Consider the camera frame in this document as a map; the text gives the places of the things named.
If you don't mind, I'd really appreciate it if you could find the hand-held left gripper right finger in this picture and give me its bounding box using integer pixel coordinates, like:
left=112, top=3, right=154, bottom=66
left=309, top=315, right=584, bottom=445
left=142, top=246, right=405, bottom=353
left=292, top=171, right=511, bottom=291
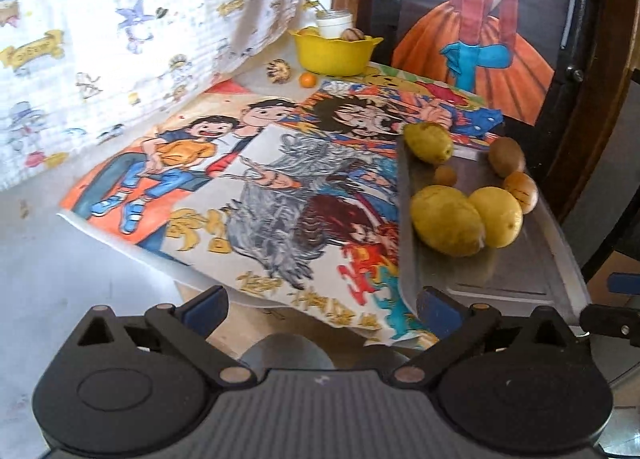
left=390, top=286, right=576, bottom=386

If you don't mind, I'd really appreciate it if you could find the white plastic jar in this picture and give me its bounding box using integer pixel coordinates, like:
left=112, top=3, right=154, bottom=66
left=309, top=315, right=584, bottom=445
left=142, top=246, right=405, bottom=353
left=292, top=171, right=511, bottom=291
left=315, top=10, right=354, bottom=38

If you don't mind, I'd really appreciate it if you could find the yellow smiley face drawing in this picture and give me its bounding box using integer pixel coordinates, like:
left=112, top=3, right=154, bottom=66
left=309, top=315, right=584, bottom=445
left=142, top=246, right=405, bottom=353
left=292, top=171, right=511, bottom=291
left=362, top=63, right=426, bottom=87

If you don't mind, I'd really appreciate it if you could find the white printed cloth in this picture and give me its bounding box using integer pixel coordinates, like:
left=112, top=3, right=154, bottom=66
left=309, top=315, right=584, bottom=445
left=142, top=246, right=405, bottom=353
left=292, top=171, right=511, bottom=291
left=0, top=0, right=341, bottom=190

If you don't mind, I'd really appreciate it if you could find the orange dress poster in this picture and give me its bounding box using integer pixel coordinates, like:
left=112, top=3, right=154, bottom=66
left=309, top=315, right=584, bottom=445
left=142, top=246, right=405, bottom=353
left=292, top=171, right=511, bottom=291
left=390, top=0, right=576, bottom=124

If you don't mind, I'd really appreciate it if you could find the yellow plastic bowl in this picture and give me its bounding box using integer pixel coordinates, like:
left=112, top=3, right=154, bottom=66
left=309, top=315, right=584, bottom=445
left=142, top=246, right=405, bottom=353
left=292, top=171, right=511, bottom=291
left=289, top=28, right=383, bottom=76

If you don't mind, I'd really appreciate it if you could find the grey round object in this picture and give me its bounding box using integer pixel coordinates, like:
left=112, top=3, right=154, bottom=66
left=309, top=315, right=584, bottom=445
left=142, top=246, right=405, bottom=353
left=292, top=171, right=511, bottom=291
left=240, top=333, right=337, bottom=371

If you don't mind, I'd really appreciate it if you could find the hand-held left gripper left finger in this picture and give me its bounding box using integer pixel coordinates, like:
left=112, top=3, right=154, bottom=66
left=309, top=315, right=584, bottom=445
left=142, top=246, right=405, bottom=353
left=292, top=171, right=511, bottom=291
left=70, top=284, right=258, bottom=386

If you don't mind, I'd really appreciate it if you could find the wooden door frame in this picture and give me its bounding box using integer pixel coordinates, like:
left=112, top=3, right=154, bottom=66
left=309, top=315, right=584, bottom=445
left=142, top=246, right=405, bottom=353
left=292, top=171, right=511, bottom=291
left=555, top=0, right=640, bottom=280

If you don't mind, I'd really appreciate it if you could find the brown striped pepino melon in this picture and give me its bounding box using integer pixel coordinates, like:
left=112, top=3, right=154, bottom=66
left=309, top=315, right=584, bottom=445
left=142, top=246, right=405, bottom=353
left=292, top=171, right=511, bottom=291
left=502, top=171, right=539, bottom=214

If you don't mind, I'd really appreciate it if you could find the green mango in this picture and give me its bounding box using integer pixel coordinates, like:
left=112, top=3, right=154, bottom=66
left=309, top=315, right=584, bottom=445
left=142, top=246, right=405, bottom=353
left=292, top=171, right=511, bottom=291
left=403, top=122, right=454, bottom=164

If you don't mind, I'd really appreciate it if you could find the dark striped pepino melon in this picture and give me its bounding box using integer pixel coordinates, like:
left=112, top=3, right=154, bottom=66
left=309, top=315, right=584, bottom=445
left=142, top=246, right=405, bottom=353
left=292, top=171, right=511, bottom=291
left=265, top=59, right=292, bottom=84

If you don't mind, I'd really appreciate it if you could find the smiling children cartoon drawing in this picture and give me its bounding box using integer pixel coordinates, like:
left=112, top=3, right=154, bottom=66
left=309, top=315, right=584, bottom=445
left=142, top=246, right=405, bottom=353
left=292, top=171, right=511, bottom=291
left=60, top=79, right=321, bottom=235

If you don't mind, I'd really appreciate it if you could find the large yellow mango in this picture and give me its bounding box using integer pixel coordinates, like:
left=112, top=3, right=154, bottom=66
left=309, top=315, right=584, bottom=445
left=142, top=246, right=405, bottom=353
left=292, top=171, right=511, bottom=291
left=468, top=186, right=524, bottom=249
left=410, top=185, right=486, bottom=258

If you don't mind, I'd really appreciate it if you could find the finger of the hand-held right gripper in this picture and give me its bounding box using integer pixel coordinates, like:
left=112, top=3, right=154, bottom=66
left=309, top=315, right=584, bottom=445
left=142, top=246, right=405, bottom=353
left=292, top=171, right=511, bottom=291
left=606, top=273, right=640, bottom=296
left=579, top=305, right=640, bottom=338

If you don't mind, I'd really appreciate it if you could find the brown kiwi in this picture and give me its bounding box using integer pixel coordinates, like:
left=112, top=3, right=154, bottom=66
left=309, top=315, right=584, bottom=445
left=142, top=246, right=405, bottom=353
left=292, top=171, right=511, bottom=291
left=487, top=137, right=527, bottom=178

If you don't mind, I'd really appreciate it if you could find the metal tray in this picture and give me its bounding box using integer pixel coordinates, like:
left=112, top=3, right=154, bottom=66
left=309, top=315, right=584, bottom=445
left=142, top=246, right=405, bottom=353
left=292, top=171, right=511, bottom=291
left=395, top=139, right=593, bottom=325

